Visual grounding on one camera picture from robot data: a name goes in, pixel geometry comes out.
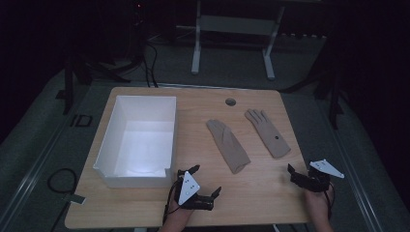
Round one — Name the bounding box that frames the beige glove with dark dot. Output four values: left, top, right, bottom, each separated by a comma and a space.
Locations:
244, 108, 292, 160

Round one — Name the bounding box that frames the black hanging cable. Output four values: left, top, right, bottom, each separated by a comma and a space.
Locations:
141, 40, 160, 89

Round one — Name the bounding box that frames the person's right hand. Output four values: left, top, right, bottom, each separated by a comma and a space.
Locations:
304, 185, 335, 220

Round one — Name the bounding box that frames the person's left hand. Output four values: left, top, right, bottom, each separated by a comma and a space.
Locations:
166, 196, 195, 224

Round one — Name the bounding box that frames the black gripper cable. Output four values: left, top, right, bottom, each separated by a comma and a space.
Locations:
326, 182, 337, 220
161, 179, 182, 225

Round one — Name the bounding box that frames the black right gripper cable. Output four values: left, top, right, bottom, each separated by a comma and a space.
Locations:
326, 182, 337, 220

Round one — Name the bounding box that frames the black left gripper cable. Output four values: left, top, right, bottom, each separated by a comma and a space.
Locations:
161, 179, 182, 225

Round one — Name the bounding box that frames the white metal desk frame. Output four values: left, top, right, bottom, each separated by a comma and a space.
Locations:
190, 0, 286, 81

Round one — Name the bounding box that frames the black rectangular floor frame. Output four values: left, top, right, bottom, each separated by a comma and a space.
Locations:
70, 113, 94, 128

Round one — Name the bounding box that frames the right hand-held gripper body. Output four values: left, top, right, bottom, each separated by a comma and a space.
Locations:
299, 159, 345, 193

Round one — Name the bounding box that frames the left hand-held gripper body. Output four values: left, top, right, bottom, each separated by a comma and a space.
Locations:
174, 170, 216, 213

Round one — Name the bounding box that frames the plain beige glove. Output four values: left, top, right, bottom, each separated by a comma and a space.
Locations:
206, 119, 251, 175

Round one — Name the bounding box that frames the dark metal stand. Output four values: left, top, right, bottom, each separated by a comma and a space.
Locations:
312, 57, 345, 131

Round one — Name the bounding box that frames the black looped floor cable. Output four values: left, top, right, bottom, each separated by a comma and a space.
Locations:
46, 167, 78, 195

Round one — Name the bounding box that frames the grey flat tag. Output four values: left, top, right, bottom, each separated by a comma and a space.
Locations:
62, 192, 88, 206

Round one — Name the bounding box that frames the black stand with red light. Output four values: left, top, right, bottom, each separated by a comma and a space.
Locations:
56, 0, 148, 115

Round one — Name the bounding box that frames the white box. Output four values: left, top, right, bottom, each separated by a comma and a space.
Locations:
92, 95, 178, 189

